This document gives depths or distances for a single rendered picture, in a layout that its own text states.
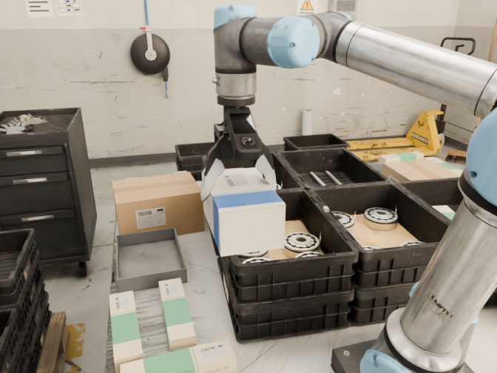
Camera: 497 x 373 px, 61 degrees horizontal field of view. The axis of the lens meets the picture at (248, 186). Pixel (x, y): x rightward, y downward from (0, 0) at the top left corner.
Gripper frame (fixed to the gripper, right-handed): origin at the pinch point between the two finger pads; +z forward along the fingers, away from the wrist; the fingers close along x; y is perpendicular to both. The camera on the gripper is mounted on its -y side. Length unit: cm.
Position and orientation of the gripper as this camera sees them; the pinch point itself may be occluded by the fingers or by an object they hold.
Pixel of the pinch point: (239, 199)
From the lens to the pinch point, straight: 83.3
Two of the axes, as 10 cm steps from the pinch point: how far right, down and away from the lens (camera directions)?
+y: -2.5, -3.6, 9.0
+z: 0.0, 9.3, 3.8
